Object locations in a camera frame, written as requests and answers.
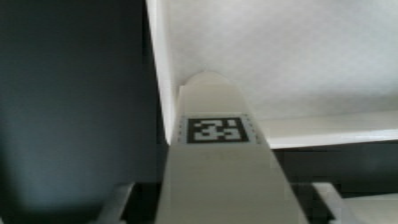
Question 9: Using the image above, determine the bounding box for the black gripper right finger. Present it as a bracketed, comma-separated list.
[292, 182, 344, 224]

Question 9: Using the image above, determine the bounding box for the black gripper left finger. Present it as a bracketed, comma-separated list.
[88, 182, 161, 224]

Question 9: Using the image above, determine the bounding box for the white desk leg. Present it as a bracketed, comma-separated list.
[155, 72, 310, 224]

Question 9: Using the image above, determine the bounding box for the white desk tabletop tray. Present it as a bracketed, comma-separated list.
[147, 0, 398, 148]

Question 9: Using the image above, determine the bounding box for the white L-shaped obstacle wall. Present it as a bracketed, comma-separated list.
[344, 193, 398, 224]

